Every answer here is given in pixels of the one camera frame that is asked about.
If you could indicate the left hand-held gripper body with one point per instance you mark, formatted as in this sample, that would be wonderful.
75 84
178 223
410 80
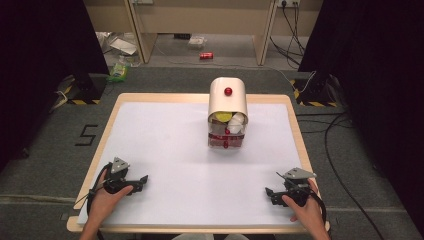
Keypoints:
117 173

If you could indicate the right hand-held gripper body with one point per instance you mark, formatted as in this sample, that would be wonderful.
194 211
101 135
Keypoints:
298 185

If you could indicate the person's right hand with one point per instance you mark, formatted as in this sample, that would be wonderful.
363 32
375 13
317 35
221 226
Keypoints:
308 211

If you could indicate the person's left hand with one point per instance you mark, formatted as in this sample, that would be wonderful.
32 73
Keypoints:
104 203

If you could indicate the white table mat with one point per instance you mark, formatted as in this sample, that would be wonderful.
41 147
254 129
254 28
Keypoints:
186 173

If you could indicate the white crumpled item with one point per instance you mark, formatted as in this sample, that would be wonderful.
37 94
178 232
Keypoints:
237 122

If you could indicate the brown item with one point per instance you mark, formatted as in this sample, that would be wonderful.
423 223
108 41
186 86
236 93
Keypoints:
218 128

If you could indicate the hazard-striped stand base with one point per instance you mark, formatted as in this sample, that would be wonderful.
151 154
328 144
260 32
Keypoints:
315 95
87 90

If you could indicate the yellow round item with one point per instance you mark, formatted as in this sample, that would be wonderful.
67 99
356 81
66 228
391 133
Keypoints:
223 116

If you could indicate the cream roll-top storage box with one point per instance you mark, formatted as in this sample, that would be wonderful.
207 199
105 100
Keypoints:
228 103

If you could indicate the light wooden table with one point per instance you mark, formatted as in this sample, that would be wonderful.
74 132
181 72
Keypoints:
200 97

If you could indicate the green packet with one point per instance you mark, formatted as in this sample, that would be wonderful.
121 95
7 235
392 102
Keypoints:
118 72

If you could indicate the black curtain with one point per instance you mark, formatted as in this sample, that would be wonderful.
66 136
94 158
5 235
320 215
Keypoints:
380 83
43 66

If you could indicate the red can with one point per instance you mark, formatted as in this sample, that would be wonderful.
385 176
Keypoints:
206 55

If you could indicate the small white packet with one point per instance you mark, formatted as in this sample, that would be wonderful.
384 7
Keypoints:
197 42

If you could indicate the beige desk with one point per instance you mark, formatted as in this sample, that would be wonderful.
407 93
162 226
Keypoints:
206 16

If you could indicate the white wall socket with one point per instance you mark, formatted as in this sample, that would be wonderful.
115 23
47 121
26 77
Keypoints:
288 3

